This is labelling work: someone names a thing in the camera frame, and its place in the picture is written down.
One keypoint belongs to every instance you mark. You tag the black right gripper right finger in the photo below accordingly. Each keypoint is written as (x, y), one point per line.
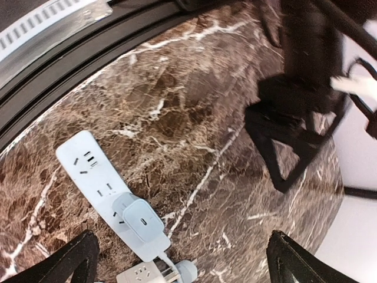
(290, 262)

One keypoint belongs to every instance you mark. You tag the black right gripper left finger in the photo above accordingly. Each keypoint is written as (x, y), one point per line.
(76, 260)

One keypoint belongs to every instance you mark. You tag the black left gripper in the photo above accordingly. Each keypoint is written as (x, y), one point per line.
(312, 51)

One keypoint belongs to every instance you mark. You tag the white cube socket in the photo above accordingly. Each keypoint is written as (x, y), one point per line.
(145, 272)

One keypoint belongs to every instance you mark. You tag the blue plug adapter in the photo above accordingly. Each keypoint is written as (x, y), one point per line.
(139, 216)

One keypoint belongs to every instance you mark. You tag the blue power strip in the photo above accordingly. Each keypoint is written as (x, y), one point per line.
(92, 172)

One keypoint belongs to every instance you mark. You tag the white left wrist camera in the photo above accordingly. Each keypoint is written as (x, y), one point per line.
(359, 85)

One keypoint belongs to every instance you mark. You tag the black front rail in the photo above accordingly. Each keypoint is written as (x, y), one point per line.
(41, 84)

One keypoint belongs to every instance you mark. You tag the white slotted cable duct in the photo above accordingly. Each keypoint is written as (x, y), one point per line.
(34, 22)

